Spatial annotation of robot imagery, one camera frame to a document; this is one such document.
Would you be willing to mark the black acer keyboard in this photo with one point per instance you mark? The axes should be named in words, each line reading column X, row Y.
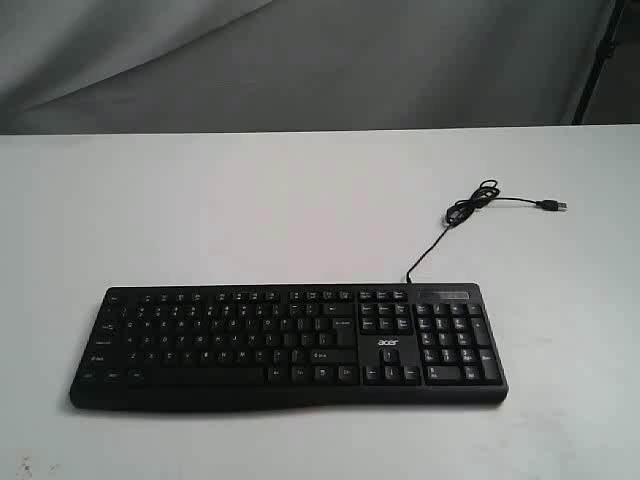
column 231, row 348

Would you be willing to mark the grey backdrop cloth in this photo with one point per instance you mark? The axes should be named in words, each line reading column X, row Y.
column 107, row 67

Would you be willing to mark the black tripod stand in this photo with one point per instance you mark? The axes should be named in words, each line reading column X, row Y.
column 604, row 51

